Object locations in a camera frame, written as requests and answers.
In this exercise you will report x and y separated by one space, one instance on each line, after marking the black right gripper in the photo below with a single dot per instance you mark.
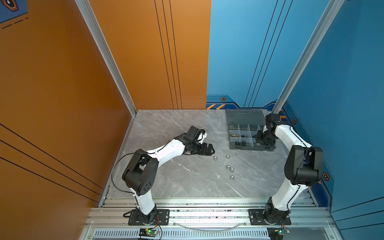
258 139

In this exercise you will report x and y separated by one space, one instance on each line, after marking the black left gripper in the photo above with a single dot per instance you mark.
204 151

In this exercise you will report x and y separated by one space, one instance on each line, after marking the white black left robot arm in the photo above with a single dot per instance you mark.
140 173

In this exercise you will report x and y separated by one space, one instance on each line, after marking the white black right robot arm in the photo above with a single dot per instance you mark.
302 169

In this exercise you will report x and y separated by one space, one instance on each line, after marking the grey plastic organizer box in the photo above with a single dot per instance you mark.
243 126

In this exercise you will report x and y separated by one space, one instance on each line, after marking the right green circuit board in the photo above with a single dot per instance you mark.
278 234

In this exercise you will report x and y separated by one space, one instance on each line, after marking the green circuit board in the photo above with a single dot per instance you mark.
148 233
278 234

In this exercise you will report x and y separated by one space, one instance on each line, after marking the left green circuit board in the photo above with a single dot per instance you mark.
148 233

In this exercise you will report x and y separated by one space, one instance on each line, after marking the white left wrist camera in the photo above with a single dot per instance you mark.
202 135

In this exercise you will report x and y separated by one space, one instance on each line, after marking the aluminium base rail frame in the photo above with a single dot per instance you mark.
216 212

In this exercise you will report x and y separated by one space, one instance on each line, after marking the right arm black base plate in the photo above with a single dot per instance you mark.
260 217

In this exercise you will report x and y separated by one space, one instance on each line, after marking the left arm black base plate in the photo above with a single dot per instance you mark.
161 217

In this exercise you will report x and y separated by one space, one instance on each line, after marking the aluminium right corner post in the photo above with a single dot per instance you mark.
319 32

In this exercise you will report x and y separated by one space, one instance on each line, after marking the aluminium corner post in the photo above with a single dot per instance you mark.
319 32
101 42

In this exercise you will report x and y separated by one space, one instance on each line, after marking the aluminium left corner post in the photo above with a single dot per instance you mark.
101 42

